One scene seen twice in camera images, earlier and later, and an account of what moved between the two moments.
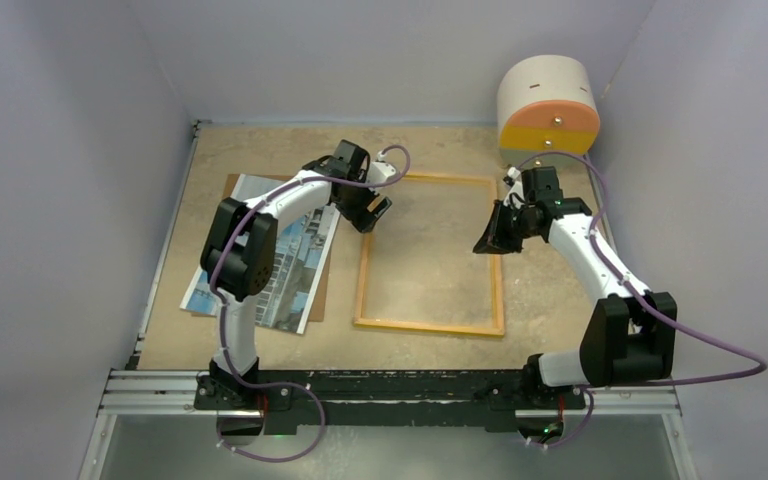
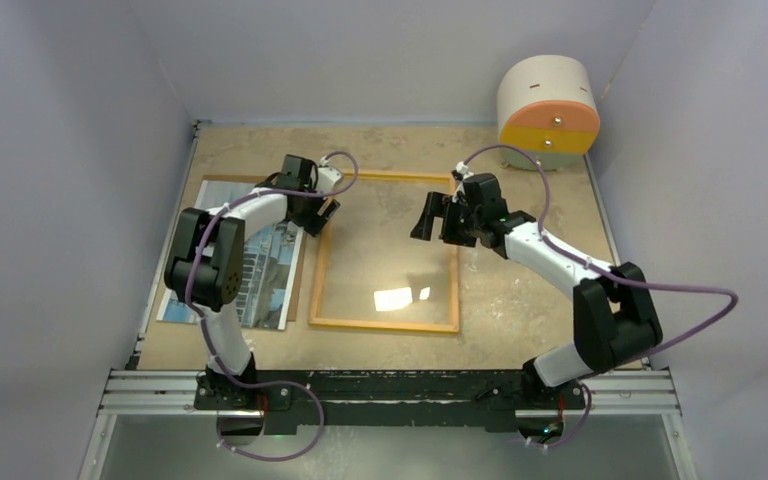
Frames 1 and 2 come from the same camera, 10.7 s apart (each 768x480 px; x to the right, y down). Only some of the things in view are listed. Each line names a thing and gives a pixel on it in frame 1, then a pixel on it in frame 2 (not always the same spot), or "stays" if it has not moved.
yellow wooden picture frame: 497,330 → 452,239
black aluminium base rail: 375,401 stays
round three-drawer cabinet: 547,111 stays
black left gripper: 362,218 → 315,225
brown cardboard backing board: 316,310 → 304,226
